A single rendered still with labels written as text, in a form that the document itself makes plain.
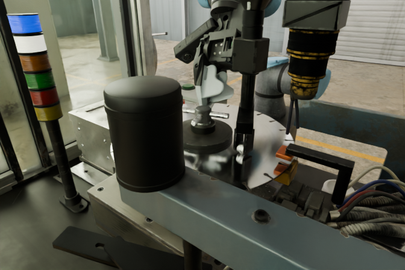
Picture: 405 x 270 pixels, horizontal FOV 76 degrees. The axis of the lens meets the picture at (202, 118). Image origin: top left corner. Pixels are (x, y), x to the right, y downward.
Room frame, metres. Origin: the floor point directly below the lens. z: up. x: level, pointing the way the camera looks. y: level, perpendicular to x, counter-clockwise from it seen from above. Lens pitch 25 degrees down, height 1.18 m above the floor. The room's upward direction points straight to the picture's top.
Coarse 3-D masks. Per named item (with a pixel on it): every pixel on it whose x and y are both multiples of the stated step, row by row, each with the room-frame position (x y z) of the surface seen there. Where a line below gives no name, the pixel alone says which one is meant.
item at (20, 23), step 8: (8, 16) 0.45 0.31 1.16; (16, 16) 0.44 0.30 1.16; (24, 16) 0.45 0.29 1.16; (32, 16) 0.46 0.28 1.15; (16, 24) 0.44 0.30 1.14; (24, 24) 0.45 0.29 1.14; (32, 24) 0.45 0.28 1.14; (16, 32) 0.44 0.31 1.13; (24, 32) 0.45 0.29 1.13; (32, 32) 0.45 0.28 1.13; (40, 32) 0.47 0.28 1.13
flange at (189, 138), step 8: (192, 120) 0.44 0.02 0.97; (216, 120) 0.47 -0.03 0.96; (184, 128) 0.43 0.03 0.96; (192, 128) 0.41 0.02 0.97; (200, 128) 0.41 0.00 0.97; (208, 128) 0.41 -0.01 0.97; (216, 128) 0.43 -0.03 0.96; (224, 128) 0.43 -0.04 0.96; (184, 136) 0.40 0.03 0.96; (192, 136) 0.40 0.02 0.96; (200, 136) 0.40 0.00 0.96; (208, 136) 0.40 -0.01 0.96; (216, 136) 0.40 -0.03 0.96; (224, 136) 0.40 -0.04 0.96; (232, 136) 0.41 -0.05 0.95; (184, 144) 0.38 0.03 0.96; (192, 144) 0.38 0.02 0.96; (200, 144) 0.38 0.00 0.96; (208, 144) 0.38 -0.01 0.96; (216, 144) 0.38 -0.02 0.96; (224, 144) 0.39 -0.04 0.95
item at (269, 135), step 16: (224, 112) 0.53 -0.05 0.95; (256, 112) 0.53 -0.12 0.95; (256, 128) 0.45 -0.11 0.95; (272, 128) 0.45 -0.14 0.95; (256, 144) 0.39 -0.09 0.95; (272, 144) 0.39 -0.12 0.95; (288, 144) 0.39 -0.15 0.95; (192, 160) 0.34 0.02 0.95; (208, 160) 0.34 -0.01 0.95; (224, 160) 0.34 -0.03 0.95; (240, 160) 0.34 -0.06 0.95; (256, 160) 0.34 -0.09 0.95; (272, 160) 0.34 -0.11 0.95; (224, 176) 0.30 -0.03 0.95; (240, 176) 0.30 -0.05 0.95; (256, 176) 0.30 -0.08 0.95; (272, 176) 0.30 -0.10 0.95
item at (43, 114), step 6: (36, 108) 0.45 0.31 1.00; (42, 108) 0.44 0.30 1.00; (48, 108) 0.45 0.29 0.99; (54, 108) 0.46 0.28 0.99; (60, 108) 0.47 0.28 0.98; (36, 114) 0.45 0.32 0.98; (42, 114) 0.44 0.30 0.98; (48, 114) 0.45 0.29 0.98; (54, 114) 0.45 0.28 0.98; (60, 114) 0.47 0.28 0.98; (42, 120) 0.44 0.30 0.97; (48, 120) 0.45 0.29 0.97; (54, 120) 0.45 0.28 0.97
